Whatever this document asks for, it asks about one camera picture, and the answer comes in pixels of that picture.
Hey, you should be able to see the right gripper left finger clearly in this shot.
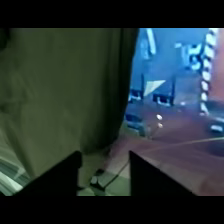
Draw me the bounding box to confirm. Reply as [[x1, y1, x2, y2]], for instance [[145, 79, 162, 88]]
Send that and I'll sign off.
[[13, 150, 83, 197]]

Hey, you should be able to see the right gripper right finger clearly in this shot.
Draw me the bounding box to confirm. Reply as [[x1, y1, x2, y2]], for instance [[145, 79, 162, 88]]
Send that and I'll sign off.
[[129, 150, 195, 197]]

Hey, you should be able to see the olive green garment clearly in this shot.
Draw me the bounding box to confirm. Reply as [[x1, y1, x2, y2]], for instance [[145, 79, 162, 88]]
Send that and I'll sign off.
[[0, 28, 140, 179]]

